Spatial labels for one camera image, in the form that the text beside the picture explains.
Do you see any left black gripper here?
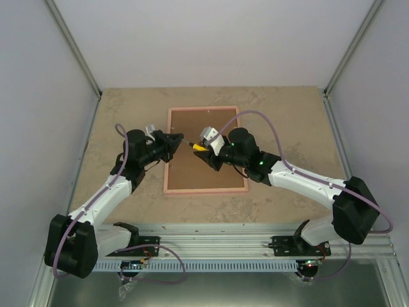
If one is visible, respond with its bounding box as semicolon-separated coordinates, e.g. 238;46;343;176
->
140;130;184;167

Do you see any yellow handled screwdriver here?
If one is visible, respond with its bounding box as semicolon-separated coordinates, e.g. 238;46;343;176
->
181;139;210;152

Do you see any pink picture frame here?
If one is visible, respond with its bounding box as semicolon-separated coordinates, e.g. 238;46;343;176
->
164;106;249;195

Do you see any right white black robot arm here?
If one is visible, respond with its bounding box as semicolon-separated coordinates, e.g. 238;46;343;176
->
194;127;380;256

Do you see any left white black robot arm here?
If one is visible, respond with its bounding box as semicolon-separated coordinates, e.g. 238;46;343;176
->
44;123;184;279

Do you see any clear plastic bag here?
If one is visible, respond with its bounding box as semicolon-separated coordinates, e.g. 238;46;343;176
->
118;280;136;302

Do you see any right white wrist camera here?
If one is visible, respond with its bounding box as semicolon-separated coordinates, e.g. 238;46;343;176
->
200;126;225;156

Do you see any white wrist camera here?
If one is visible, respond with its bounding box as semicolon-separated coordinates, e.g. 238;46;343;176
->
200;126;225;156
145;124;156;139

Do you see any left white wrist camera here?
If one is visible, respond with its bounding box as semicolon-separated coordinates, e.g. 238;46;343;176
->
145;124;156;139

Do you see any aluminium rail platform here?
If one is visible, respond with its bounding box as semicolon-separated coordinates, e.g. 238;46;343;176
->
126;221;396;262

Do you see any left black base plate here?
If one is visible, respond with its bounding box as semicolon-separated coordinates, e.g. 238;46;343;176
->
108;235;160;257

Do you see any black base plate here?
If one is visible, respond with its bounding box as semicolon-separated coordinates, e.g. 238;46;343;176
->
108;235;160;257
268;236;332;256

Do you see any light blue cable duct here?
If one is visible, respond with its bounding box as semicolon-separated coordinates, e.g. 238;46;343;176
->
95;259;323;273

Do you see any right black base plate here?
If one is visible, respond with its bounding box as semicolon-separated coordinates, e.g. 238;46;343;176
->
268;236;332;256

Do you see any aluminium corner post left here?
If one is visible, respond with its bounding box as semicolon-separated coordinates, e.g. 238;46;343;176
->
43;0;102;100

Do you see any aluminium corner post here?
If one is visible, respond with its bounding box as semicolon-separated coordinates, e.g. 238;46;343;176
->
322;0;387;98
43;0;102;100

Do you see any aluminium corner post right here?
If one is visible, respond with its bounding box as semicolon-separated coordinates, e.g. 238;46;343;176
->
322;0;387;98

